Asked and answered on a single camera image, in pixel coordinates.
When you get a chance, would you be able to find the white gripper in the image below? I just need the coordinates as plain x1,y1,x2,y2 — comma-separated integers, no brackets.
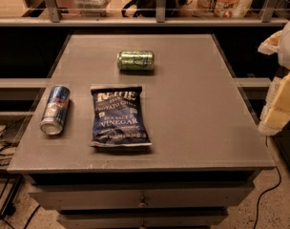
258,21,290,135

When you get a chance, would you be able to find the green soda can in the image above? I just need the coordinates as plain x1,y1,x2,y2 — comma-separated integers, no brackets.
117,51,154,71

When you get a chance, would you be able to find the blue energy drink can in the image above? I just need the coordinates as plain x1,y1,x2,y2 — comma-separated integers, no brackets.
40,85,71,135

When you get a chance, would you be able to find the grey drawer cabinet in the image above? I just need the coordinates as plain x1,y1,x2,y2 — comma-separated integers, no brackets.
9,34,275,229

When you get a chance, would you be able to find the black bag on shelf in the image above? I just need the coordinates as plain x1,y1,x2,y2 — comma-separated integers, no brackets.
121,0,192,17

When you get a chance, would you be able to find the blue Kettle chips bag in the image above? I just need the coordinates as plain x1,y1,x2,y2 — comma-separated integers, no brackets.
91,85,152,148

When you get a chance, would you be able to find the upper drawer knob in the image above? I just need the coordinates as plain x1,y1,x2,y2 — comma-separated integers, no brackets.
138,197,148,208

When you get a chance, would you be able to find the grey metal shelf rail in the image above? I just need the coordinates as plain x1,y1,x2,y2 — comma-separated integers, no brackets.
0,0,290,27

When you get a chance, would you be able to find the black floor cable right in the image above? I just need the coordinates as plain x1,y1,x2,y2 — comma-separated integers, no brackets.
252,136,282,229

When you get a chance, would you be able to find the black floor cables left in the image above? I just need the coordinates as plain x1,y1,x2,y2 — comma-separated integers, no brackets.
0,119,41,229

